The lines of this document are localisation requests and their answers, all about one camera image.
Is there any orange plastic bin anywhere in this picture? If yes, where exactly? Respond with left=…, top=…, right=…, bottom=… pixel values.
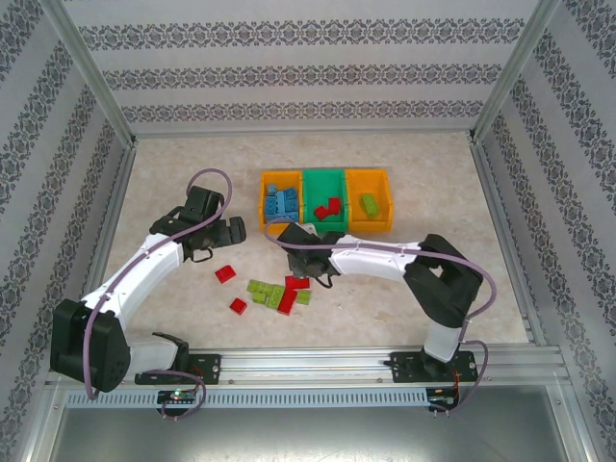
left=259, top=170, right=305, bottom=232
left=345, top=167, right=395, bottom=234

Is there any green plastic bin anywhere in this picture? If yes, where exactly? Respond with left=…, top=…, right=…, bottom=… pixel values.
left=301, top=167, right=350, bottom=232

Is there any left circuit board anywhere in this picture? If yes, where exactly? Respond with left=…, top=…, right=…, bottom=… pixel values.
left=157, top=390, right=198, bottom=404

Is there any circuit board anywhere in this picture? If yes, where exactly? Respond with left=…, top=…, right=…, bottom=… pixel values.
left=157, top=390, right=198, bottom=404
left=429, top=388, right=462, bottom=410

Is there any grey metal sheet panel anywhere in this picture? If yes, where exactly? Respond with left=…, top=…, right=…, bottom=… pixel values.
left=28, top=406, right=593, bottom=462

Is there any right circuit board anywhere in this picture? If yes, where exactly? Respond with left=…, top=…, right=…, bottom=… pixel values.
left=429, top=388, right=462, bottom=410

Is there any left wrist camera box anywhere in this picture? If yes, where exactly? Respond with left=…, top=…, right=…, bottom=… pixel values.
left=184, top=185, right=226, bottom=220

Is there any aluminium side rail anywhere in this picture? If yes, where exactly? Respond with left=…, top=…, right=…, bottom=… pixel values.
left=469, top=134, right=549, bottom=346
left=65, top=137, right=141, bottom=351

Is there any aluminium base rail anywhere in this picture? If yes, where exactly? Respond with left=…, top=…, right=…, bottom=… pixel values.
left=45, top=348, right=574, bottom=386

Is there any aluminium back rail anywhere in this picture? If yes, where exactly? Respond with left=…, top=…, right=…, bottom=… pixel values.
left=132, top=127, right=475, bottom=141

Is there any slotted grey cable duct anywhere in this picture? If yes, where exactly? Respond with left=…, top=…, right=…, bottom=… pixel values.
left=64, top=388, right=429, bottom=408

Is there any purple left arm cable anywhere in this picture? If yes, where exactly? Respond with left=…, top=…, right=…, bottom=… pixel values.
left=84, top=167, right=236, bottom=423

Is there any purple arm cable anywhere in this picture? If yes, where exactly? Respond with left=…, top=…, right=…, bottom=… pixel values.
left=84, top=167, right=236, bottom=423
left=263, top=218, right=498, bottom=418

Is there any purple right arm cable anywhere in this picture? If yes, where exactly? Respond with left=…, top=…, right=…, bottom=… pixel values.
left=263, top=218, right=498, bottom=418

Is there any aluminium frame post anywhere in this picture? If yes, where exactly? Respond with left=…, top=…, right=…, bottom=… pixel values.
left=40, top=0, right=140, bottom=145
left=470, top=0, right=563, bottom=144

